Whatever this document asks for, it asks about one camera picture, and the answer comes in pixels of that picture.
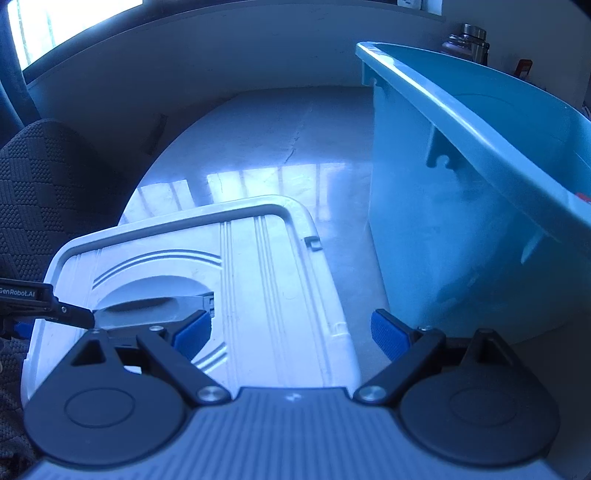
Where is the white desktop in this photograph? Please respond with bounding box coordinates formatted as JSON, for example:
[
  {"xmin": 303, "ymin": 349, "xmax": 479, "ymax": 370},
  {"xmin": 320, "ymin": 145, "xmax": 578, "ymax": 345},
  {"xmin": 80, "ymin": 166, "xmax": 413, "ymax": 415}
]
[{"xmin": 115, "ymin": 86, "xmax": 393, "ymax": 370}]

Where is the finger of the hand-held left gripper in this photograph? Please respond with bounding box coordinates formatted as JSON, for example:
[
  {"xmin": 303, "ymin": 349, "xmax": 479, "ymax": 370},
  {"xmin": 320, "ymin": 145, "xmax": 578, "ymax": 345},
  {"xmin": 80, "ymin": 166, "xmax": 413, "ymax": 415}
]
[{"xmin": 50, "ymin": 300, "xmax": 96, "ymax": 329}]

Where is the white plastic bin lid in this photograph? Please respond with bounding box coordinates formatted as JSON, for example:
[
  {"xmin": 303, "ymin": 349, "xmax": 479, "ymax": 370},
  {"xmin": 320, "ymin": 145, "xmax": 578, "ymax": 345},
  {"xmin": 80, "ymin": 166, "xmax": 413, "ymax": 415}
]
[{"xmin": 21, "ymin": 195, "xmax": 362, "ymax": 403}]

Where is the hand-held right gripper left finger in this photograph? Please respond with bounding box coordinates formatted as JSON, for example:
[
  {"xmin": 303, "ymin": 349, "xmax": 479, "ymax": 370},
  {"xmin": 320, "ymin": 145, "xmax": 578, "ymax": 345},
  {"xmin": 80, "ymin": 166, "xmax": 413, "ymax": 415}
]
[{"xmin": 69, "ymin": 309, "xmax": 232, "ymax": 408}]

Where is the steel thermos bottle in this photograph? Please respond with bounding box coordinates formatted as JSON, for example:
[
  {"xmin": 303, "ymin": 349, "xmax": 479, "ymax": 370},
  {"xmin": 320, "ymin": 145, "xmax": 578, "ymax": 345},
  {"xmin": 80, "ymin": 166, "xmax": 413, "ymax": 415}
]
[{"xmin": 441, "ymin": 23, "xmax": 490, "ymax": 66}]

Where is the dark fabric chair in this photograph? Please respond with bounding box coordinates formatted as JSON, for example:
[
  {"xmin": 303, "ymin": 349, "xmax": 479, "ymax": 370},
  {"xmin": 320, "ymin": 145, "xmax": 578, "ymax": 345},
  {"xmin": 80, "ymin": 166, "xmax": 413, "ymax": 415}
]
[{"xmin": 0, "ymin": 119, "xmax": 155, "ymax": 480}]

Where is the bright window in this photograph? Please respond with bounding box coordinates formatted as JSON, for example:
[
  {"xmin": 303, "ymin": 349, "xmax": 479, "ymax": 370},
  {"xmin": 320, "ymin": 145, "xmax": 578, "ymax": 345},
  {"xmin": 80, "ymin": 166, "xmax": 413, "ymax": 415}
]
[{"xmin": 17, "ymin": 0, "xmax": 145, "ymax": 71}]

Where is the blue plastic storage bin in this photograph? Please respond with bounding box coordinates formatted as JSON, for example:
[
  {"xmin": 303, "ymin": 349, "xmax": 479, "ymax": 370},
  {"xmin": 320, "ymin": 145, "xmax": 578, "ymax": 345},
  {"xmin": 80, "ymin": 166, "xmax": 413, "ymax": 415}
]
[{"xmin": 355, "ymin": 41, "xmax": 591, "ymax": 348}]

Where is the dark curved pole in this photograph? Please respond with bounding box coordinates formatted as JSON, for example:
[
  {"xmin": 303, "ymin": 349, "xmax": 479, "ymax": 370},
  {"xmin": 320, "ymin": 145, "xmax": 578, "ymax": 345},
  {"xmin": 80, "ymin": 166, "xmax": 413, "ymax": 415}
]
[{"xmin": 0, "ymin": 0, "xmax": 40, "ymax": 136}]

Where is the grey desk partition panel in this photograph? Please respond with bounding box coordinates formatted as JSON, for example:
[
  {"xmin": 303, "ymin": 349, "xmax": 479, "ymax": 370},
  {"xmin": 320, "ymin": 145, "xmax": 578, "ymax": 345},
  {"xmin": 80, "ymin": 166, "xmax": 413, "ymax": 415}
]
[{"xmin": 22, "ymin": 0, "xmax": 447, "ymax": 155}]

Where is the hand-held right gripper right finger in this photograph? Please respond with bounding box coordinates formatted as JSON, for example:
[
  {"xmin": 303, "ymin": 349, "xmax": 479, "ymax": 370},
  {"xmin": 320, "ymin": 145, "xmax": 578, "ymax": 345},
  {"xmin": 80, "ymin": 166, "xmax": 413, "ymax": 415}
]
[{"xmin": 353, "ymin": 309, "xmax": 514, "ymax": 407}]

